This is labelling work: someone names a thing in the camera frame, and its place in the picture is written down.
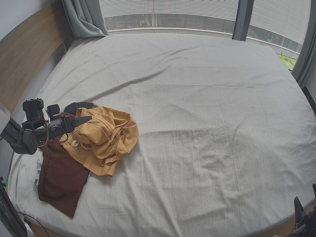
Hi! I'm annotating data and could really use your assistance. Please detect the bed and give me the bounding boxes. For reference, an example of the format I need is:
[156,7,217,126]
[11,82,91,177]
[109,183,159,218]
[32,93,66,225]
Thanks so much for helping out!
[0,0,316,237]

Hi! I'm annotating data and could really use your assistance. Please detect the pale grey garment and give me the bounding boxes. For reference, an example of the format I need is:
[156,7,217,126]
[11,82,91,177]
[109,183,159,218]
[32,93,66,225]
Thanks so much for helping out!
[32,158,45,193]

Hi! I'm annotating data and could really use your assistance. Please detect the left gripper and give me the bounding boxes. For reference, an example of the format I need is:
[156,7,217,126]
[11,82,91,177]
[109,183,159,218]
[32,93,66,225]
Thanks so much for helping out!
[47,116,92,140]

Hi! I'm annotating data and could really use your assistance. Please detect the window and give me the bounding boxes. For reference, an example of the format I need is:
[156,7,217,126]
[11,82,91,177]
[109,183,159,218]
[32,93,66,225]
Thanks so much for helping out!
[95,0,313,72]

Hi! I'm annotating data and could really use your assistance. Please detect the black cable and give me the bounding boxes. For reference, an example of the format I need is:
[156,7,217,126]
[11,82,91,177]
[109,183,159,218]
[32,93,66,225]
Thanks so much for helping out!
[18,212,50,237]

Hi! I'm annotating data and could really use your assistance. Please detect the tan shorts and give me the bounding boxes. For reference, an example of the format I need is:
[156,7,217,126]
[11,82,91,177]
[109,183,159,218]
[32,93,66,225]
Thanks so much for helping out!
[60,106,139,177]

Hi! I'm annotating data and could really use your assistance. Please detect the brown shorts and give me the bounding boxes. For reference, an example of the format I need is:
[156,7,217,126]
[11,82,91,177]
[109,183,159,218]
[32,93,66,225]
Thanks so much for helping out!
[38,111,90,219]

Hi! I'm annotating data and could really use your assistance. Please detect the black garment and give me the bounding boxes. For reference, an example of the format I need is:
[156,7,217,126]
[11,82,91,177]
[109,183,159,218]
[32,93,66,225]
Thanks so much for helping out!
[65,102,95,115]

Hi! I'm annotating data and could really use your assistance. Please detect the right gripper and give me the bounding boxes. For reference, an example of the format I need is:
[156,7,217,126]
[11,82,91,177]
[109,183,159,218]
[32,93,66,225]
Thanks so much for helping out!
[294,183,316,237]

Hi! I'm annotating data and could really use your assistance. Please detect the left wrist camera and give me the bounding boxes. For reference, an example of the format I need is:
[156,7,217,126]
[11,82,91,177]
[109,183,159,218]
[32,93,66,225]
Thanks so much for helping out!
[47,104,61,119]

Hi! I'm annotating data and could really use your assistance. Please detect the blue-green curtain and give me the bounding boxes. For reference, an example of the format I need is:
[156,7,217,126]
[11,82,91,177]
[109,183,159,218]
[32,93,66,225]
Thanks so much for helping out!
[59,0,109,38]

